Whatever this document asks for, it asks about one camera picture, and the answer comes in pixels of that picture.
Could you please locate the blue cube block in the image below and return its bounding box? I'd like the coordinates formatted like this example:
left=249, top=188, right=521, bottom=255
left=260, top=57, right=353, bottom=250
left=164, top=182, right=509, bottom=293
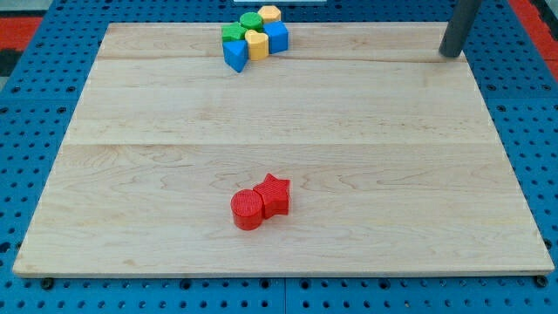
left=263, top=21, right=289, bottom=54

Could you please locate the yellow hexagon block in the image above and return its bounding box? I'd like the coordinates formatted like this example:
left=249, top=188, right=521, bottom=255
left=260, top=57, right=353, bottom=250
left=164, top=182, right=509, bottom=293
left=257, top=5, right=282, bottom=24

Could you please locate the red star block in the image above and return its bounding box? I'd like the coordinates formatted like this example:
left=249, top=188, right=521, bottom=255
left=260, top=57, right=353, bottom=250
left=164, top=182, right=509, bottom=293
left=253, top=174, right=290, bottom=219

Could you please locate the red cylinder block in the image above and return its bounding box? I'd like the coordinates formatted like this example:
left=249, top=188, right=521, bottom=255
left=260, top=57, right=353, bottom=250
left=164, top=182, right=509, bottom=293
left=230, top=189, right=263, bottom=230

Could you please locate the blue triangle block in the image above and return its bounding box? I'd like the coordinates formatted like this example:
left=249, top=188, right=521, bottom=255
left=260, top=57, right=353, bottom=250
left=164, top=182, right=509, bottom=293
left=222, top=40, right=248, bottom=72

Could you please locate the yellow heart block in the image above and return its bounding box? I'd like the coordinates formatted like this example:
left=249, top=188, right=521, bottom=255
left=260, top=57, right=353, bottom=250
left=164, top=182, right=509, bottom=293
left=245, top=30, right=269, bottom=61

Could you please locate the light wooden board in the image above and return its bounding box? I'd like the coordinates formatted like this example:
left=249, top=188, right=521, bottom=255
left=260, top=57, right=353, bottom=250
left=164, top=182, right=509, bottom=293
left=13, top=23, right=554, bottom=278

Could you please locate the green star block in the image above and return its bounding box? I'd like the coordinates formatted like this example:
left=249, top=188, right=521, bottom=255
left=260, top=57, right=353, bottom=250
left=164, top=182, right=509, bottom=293
left=221, top=22, right=248, bottom=42

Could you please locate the green cylinder block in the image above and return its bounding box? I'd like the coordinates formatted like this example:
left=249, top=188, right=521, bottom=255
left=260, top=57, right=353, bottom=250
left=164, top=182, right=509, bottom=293
left=239, top=11, right=263, bottom=31

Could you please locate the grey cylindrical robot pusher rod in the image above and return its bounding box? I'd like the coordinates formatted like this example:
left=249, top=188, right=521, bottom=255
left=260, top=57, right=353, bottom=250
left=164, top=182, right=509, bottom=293
left=439, top=0, right=482, bottom=58

